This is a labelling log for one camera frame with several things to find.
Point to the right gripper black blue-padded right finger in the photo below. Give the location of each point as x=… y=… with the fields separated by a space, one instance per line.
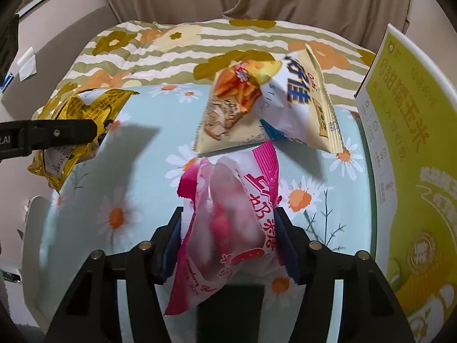
x=370 y=311

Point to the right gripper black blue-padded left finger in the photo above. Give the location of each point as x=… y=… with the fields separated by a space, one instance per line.
x=89 y=311

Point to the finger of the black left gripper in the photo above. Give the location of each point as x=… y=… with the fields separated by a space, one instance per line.
x=55 y=133

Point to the yellow gold snack bag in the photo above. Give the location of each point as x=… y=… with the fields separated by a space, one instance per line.
x=102 y=106

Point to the pink strawberry snack bag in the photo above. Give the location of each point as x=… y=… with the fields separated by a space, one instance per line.
x=228 y=220

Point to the blue item on headboard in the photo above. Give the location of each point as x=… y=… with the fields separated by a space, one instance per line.
x=7 y=81

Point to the white paper on headboard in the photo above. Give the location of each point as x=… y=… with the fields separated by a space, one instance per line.
x=27 y=64

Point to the grey headboard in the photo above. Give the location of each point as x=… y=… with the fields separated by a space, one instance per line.
x=53 y=61

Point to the floral striped bed quilt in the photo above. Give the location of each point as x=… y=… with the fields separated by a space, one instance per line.
x=135 y=53

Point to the orange cracker snack bag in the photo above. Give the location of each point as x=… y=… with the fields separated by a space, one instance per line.
x=229 y=119

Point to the green cardboard box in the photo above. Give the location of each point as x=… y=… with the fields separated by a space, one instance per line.
x=407 y=108

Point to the white blue stick bag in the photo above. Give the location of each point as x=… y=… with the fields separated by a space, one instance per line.
x=294 y=103

